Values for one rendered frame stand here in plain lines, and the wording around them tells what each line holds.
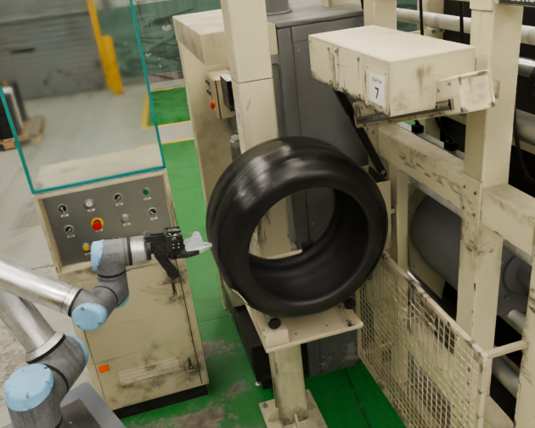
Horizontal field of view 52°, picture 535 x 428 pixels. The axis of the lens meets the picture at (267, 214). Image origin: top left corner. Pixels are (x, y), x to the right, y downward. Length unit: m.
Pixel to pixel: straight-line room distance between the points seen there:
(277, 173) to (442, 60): 0.56
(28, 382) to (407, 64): 1.47
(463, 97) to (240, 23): 0.83
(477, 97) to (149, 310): 1.78
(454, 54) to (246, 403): 2.04
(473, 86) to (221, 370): 2.20
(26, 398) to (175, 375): 1.13
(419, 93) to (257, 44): 0.68
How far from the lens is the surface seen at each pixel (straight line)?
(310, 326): 2.08
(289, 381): 2.64
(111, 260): 1.76
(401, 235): 2.36
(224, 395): 3.04
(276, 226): 2.18
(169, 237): 1.75
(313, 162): 1.70
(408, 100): 1.50
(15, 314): 2.04
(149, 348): 2.80
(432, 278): 2.89
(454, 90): 1.47
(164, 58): 10.91
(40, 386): 1.95
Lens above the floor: 2.07
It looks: 26 degrees down
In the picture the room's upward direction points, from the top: 7 degrees counter-clockwise
